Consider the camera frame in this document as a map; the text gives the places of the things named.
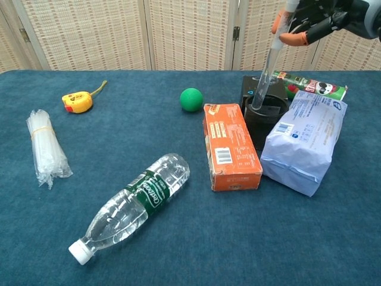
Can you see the green Pringles can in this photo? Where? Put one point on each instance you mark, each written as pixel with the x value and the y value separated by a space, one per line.
pixel 309 85

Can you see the black beaker cup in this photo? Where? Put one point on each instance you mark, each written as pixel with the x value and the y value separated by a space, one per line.
pixel 258 123

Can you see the bundle of clear straws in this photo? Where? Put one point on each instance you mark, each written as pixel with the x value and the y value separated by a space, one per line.
pixel 46 146

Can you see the clear plastic water bottle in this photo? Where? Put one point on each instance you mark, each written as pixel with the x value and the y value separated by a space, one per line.
pixel 134 202

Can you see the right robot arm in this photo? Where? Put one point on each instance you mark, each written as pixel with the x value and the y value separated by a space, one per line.
pixel 374 18

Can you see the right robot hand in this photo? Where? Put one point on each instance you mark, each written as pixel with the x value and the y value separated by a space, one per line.
pixel 324 18

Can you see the orange cardboard box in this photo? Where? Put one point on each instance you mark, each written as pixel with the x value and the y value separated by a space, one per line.
pixel 230 140

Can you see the yellow tape measure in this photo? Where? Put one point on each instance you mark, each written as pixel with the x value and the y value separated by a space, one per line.
pixel 78 102

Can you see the woven folding screen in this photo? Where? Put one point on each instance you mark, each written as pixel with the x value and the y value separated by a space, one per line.
pixel 149 32

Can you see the clear glass test tube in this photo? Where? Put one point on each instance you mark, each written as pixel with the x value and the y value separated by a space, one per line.
pixel 268 68

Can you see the black box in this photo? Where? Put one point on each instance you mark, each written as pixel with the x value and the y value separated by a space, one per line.
pixel 253 86

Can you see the pale blue paper bag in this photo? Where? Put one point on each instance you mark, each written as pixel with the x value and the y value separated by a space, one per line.
pixel 306 143

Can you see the green ball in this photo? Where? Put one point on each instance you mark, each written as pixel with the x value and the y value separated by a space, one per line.
pixel 191 99

